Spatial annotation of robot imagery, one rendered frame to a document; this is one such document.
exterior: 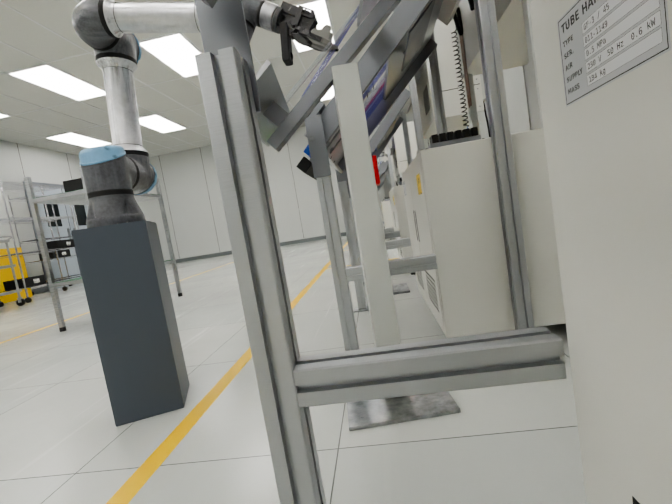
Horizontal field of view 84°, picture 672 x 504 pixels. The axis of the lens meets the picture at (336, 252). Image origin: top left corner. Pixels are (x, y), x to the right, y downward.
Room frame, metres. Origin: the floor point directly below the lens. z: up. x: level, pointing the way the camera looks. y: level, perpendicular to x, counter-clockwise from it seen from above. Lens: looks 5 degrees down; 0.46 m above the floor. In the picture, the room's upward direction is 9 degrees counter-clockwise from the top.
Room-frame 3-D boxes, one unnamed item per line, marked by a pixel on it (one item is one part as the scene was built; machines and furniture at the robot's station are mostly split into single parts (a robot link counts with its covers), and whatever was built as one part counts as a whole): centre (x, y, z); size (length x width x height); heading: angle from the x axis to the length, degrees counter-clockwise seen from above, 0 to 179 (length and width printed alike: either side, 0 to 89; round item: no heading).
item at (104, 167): (1.11, 0.62, 0.72); 0.13 x 0.12 x 0.14; 179
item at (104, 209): (1.10, 0.62, 0.60); 0.15 x 0.15 x 0.10
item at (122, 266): (1.10, 0.62, 0.27); 0.18 x 0.18 x 0.55; 16
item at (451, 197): (1.39, -0.64, 0.31); 0.70 x 0.65 x 0.62; 173
